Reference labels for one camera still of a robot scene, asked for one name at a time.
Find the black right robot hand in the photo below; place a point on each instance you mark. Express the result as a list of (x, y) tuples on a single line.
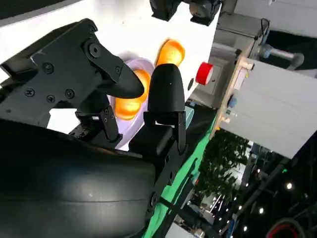
[(62, 173)]

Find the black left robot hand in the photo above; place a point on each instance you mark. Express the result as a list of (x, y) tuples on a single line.
[(164, 8)]

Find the orange and white bread roll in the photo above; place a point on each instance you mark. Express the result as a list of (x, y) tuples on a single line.
[(171, 53), (128, 107)]

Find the lilac plate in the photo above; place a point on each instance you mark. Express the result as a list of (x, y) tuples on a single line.
[(141, 64)]

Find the grey metal cabinet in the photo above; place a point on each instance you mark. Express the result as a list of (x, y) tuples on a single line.
[(237, 27)]

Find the red round button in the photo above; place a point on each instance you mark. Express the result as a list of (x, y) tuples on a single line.
[(204, 73)]

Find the black round table grommet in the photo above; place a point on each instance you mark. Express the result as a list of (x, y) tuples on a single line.
[(190, 84)]

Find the wooden board panel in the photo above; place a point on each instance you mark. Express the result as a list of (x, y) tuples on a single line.
[(230, 94)]

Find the pale green mug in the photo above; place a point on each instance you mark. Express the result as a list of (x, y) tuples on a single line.
[(190, 116)]

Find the green cloth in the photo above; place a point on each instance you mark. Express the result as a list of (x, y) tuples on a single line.
[(183, 173)]

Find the white machine housing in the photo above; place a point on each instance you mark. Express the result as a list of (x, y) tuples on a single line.
[(272, 104)]

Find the green leafy plants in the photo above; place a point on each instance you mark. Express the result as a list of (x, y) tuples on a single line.
[(223, 163)]

